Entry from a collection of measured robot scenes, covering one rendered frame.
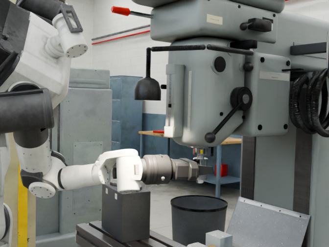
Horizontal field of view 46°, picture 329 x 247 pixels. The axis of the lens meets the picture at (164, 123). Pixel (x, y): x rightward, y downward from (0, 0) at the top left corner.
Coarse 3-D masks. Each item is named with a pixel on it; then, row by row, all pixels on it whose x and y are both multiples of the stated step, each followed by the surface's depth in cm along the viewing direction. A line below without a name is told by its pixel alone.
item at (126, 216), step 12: (108, 192) 158; (144, 192) 150; (108, 204) 158; (120, 204) 146; (132, 204) 147; (144, 204) 150; (108, 216) 158; (120, 216) 146; (132, 216) 147; (144, 216) 150; (108, 228) 158; (120, 228) 146; (132, 228) 148; (144, 228) 150; (120, 240) 147; (132, 240) 148
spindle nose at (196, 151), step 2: (194, 148) 120; (196, 148) 119; (198, 148) 119; (200, 148) 118; (202, 148) 118; (204, 148) 119; (206, 148) 119; (208, 148) 120; (194, 150) 120; (196, 150) 119; (198, 150) 119; (204, 150) 119; (206, 150) 119; (208, 150) 120; (194, 152) 120; (196, 152) 119; (198, 152) 119; (204, 152) 119; (206, 152) 119; (208, 152) 120; (194, 154) 120; (196, 154) 119; (198, 154) 119; (200, 154) 119; (202, 154) 119; (204, 154) 119; (206, 154) 119
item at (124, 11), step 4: (112, 8) 110; (116, 8) 110; (120, 8) 111; (124, 8) 112; (128, 8) 113; (112, 12) 111; (116, 12) 111; (120, 12) 111; (124, 12) 112; (128, 12) 113; (132, 12) 114; (136, 12) 115; (140, 12) 116; (140, 16) 116; (144, 16) 117; (148, 16) 118; (152, 16) 118
